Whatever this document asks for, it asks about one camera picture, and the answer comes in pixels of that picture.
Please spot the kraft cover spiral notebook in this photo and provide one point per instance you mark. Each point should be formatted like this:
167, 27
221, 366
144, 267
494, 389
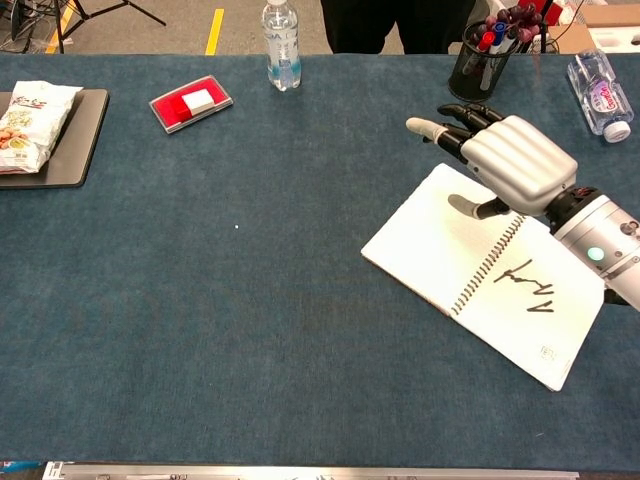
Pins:
525, 330

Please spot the black mesh pen holder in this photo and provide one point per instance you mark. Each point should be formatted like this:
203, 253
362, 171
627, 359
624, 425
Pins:
475, 80

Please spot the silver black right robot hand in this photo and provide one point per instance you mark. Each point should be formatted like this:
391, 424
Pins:
520, 160

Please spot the white snack bag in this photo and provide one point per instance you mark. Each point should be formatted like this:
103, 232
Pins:
30, 125

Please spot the person in black trousers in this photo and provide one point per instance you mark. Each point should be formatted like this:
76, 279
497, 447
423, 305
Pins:
390, 25

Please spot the brown cardboard box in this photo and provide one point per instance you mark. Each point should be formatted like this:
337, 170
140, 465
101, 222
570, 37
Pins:
575, 37

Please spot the clear bottle with purple label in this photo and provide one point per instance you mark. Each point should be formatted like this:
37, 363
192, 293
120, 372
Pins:
597, 95

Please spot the blue felt table mat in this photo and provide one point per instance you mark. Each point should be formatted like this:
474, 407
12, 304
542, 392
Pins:
250, 325

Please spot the black tripod stand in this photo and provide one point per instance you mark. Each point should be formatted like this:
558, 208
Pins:
85, 12

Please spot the blue cap marker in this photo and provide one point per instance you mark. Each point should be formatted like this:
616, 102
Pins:
499, 30

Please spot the upright clear water bottle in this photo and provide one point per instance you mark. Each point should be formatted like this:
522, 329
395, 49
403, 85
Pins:
282, 50

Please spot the red cap marker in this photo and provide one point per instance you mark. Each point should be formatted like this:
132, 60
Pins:
485, 42

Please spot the red ink pad case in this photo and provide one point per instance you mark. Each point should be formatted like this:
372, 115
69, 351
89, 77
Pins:
167, 112

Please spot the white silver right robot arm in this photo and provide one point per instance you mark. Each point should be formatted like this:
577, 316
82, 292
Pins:
600, 235

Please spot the red and white stamp block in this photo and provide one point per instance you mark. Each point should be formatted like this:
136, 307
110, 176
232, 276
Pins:
197, 102

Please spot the aluminium rail profile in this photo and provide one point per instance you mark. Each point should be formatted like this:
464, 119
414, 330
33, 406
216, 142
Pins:
300, 472

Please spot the small red box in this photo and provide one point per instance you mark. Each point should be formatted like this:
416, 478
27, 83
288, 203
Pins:
554, 12

